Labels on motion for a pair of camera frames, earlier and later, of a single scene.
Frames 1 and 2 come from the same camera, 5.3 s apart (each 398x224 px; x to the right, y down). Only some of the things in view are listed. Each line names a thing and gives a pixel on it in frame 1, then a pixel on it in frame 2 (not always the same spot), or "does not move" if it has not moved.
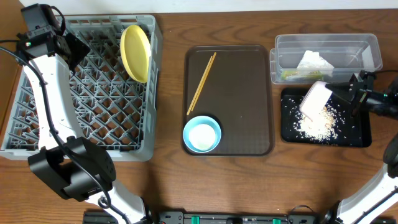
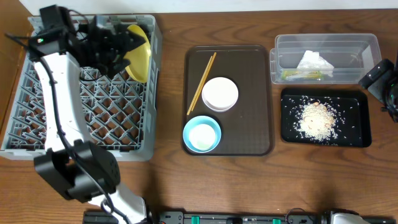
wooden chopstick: (204, 81) does not move
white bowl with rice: (315, 100) to (219, 94)
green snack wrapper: (286, 75) does not move
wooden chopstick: (203, 76) does not move
